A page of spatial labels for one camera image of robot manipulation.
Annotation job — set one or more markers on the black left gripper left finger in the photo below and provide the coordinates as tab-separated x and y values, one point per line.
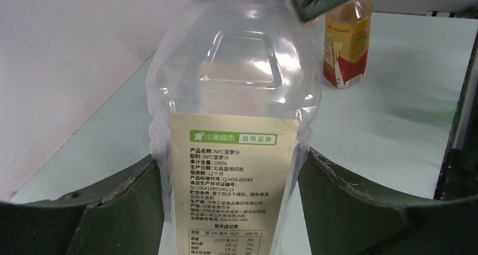
121	214

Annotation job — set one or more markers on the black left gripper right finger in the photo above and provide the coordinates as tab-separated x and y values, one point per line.
346	213

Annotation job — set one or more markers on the red gold label tea bottle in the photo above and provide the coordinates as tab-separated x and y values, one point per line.
346	45

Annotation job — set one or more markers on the clear square bottle cream label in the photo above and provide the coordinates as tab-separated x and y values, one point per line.
232	90

